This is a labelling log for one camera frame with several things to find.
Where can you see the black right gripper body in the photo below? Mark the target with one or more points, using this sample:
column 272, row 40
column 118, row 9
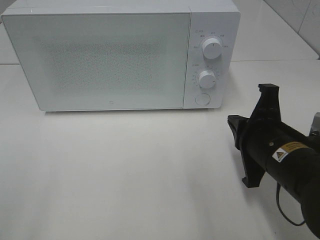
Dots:
column 275, row 148

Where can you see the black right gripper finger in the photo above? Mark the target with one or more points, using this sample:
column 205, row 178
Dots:
column 267, row 107
column 236, row 130

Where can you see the round white door button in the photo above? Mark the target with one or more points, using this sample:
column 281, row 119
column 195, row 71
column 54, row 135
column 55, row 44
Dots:
column 202, row 99

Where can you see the white timer knob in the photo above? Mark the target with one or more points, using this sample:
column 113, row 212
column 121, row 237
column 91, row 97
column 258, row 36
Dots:
column 207, row 79

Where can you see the white microwave door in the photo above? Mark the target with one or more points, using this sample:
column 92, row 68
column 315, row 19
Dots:
column 88, row 62

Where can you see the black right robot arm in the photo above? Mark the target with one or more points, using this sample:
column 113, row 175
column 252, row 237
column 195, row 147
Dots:
column 309, row 196

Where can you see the upper white power knob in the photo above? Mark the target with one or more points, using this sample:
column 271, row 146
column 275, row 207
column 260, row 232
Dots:
column 212, row 47

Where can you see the white microwave oven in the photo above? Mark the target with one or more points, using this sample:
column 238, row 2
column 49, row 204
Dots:
column 219, row 18

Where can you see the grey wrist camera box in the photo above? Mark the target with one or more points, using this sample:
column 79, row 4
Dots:
column 315, row 126

